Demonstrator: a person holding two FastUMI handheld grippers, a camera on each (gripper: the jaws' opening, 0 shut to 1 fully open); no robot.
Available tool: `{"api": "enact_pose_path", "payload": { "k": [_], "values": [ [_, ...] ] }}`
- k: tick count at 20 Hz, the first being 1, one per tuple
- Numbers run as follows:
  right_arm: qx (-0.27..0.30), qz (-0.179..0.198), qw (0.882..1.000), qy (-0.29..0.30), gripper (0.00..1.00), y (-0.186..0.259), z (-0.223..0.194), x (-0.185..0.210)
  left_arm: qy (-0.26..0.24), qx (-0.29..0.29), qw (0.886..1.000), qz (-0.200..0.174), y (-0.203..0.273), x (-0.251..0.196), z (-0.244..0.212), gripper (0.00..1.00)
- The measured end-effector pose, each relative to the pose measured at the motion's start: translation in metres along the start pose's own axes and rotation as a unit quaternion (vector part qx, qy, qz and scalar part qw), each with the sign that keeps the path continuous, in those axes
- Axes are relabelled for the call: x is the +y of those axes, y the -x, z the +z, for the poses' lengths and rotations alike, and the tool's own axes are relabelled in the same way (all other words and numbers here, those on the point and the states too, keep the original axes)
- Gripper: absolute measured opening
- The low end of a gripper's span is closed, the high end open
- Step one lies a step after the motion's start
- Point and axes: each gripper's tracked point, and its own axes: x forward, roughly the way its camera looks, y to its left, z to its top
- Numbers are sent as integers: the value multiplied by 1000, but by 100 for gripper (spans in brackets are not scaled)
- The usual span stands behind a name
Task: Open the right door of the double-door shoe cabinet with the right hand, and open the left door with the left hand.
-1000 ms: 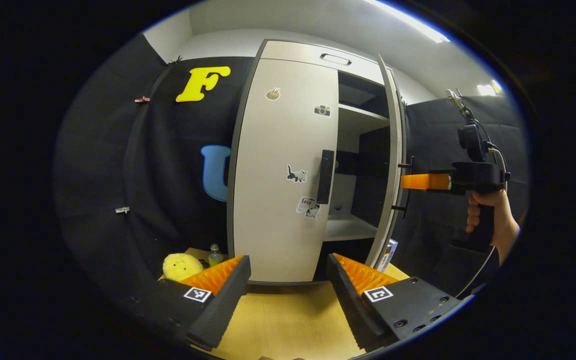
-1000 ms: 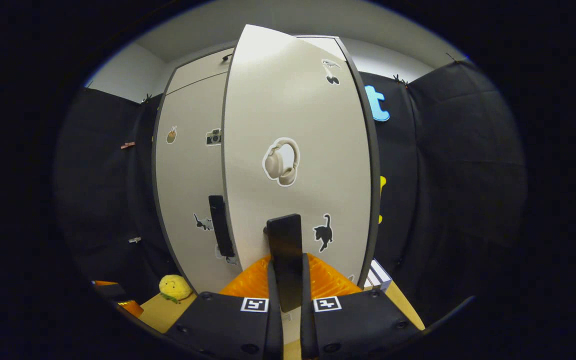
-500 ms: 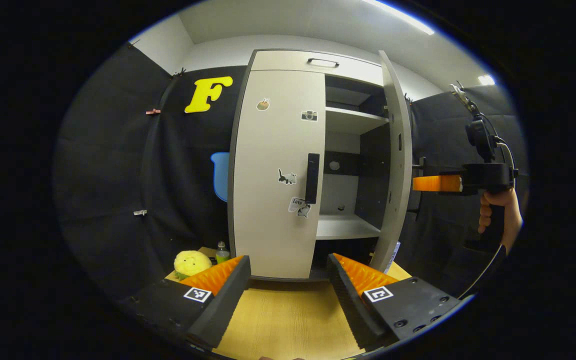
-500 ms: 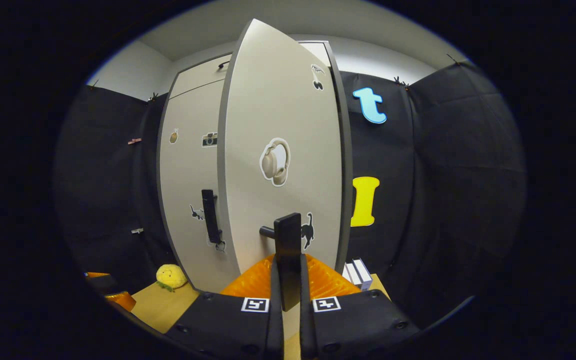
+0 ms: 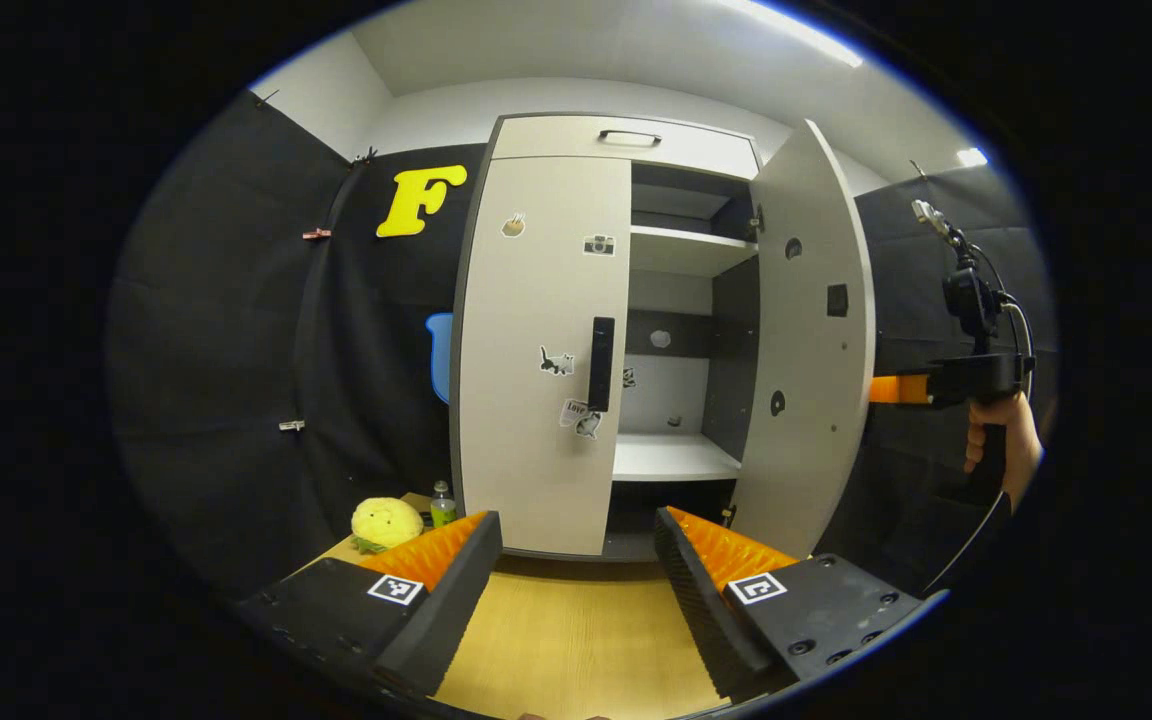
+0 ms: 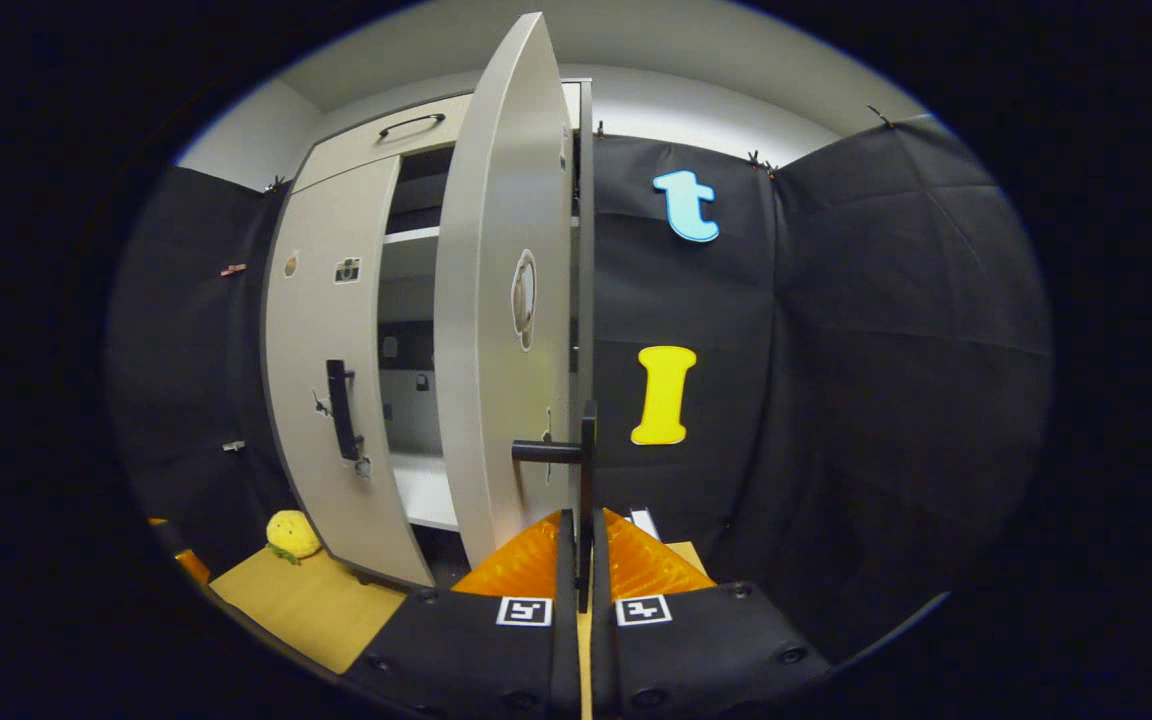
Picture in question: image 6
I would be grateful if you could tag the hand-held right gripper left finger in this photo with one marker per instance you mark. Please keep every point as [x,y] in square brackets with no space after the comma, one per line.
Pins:
[566,600]

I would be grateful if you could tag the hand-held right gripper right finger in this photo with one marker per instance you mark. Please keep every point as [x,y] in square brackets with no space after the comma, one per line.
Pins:
[601,640]

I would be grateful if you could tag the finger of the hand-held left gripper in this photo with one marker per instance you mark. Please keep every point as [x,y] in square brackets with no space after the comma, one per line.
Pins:
[194,567]

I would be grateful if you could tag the headphone sticker shoe cabinet door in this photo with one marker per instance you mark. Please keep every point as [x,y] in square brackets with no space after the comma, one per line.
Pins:
[481,400]

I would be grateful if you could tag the camera sticker shoe cabinet door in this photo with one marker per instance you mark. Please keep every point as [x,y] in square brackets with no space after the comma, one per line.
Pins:
[316,340]

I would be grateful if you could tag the grey double-door shoe cabinet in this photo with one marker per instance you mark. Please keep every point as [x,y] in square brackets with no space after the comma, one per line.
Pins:
[366,150]

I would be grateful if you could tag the yellow plush toy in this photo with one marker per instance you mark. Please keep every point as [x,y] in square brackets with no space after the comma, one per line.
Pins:
[291,533]

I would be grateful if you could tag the small white box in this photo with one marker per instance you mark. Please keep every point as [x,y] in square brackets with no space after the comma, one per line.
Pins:
[643,520]

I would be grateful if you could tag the red cloth clip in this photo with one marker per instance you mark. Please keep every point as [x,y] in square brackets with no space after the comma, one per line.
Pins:
[233,270]

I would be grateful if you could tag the black backdrop cloth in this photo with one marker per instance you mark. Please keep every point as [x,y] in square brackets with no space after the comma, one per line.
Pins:
[886,350]

